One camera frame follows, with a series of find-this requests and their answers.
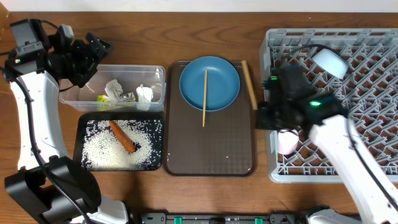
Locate pink cup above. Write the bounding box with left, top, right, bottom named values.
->
left=277, top=129, right=299, bottom=155

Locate light blue bowl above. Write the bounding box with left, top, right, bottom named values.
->
left=312, top=49, right=348, bottom=79

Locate orange carrot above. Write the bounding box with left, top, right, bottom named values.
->
left=109, top=120, right=136, bottom=153

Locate white rice pile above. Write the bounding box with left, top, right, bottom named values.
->
left=81, top=119, right=164, bottom=171

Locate white tissue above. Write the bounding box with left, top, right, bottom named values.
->
left=136, top=84, right=154, bottom=111

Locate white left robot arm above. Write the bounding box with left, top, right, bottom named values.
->
left=3, top=31, right=128, bottom=223

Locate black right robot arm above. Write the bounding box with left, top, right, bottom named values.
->
left=256, top=94, right=397, bottom=223

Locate clear plastic waste bin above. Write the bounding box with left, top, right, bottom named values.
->
left=59, top=65, right=166, bottom=112

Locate grey dishwasher rack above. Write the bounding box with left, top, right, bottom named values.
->
left=259, top=28, right=397, bottom=182

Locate black food waste tray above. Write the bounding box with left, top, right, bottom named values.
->
left=73, top=112, right=164, bottom=170

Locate crumpled silver foil ball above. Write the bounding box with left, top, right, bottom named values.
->
left=104, top=80, right=123, bottom=102

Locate yellow green wrapper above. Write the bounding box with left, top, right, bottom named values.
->
left=96, top=94, right=137, bottom=111

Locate dark blue plate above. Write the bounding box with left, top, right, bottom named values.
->
left=179, top=56, right=241, bottom=111

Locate brown serving tray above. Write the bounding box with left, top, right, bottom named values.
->
left=164, top=61, right=256, bottom=177

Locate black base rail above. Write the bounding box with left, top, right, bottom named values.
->
left=139, top=205, right=361, bottom=224

